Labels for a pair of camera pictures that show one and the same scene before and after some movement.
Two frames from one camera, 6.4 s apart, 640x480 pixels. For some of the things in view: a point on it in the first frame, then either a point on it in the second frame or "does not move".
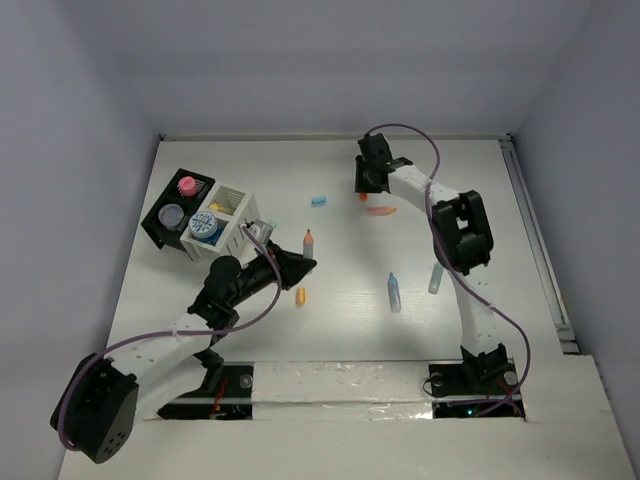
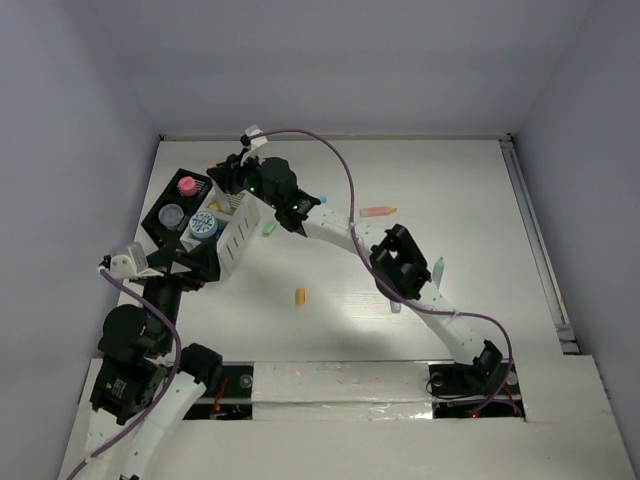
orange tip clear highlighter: x=308 y=245 to x=219 y=199
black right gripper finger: x=367 y=180 to x=229 y=173
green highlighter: x=436 y=278 does not move
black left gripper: x=293 y=266 to x=204 y=260
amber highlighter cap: x=300 y=297 does not move
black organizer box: x=180 y=200 does not move
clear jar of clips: x=170 y=215 does not move
